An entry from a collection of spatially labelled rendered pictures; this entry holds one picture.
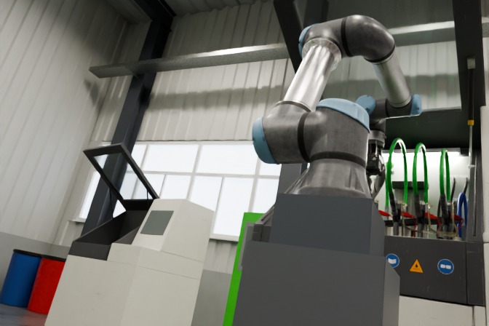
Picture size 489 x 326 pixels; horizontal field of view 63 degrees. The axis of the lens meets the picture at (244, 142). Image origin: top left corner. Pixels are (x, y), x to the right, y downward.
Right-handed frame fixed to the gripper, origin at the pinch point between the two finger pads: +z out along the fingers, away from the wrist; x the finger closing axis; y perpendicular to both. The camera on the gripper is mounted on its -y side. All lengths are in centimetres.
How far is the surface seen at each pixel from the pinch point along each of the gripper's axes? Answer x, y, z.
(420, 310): 20.1, 21.6, 37.2
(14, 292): -565, -224, 94
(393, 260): 12.8, 21.6, 25.0
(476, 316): 33, 22, 36
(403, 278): 15.6, 21.6, 29.7
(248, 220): -198, -239, -40
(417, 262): 19.1, 21.6, 24.9
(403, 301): 15.8, 21.6, 35.7
